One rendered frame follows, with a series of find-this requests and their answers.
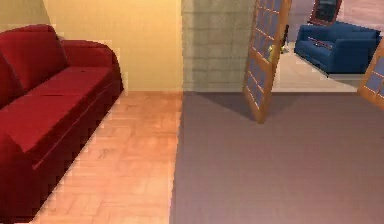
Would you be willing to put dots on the blue sofa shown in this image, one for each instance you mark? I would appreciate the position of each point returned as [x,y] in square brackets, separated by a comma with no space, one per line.
[336,46]

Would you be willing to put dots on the red sofa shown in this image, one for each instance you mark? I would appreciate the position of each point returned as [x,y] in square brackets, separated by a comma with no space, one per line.
[50,100]

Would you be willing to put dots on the dark framed picture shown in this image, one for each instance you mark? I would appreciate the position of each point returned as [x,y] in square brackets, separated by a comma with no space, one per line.
[326,10]

